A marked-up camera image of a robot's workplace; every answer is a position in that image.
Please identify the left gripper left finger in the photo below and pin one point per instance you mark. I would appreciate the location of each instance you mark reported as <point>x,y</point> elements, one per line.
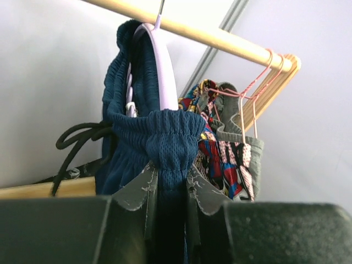
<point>137,202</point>

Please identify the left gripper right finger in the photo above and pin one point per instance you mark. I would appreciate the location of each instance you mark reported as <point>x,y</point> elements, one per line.
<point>206,218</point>

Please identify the navy blue mesh shorts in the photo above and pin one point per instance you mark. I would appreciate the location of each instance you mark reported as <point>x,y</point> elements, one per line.
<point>146,134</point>

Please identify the lavender plastic hanger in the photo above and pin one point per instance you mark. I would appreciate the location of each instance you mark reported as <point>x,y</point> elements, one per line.
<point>168,98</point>

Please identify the colourful comic print shorts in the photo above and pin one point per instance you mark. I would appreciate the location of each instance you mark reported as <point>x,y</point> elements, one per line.
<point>200,100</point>

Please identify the grey shorts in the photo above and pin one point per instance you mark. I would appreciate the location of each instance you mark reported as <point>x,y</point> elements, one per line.
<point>240,155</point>

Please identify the wooden clothes rack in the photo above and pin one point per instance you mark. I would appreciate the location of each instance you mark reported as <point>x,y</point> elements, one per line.
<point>212,37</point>

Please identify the pink wire hanger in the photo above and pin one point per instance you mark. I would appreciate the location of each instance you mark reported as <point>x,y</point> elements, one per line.
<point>228,122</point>
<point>255,97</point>

